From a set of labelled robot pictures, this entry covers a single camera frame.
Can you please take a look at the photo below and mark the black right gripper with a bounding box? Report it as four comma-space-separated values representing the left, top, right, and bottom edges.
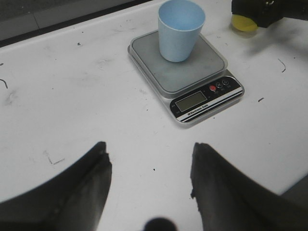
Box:
231, 0, 308, 28

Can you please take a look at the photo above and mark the silver electronic kitchen scale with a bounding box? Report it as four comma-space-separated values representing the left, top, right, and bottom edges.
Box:
128, 31, 244, 127

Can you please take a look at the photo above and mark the yellow squeeze bottle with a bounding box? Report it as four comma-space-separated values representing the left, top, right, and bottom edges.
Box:
231, 14, 258, 32

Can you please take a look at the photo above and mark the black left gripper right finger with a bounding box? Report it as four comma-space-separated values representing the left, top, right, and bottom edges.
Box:
191, 143, 308, 231

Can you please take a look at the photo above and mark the light blue plastic cup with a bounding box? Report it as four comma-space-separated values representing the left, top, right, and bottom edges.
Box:
158, 0, 205, 63

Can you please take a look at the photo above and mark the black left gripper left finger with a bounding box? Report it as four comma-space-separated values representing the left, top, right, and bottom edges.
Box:
0, 142, 112, 231

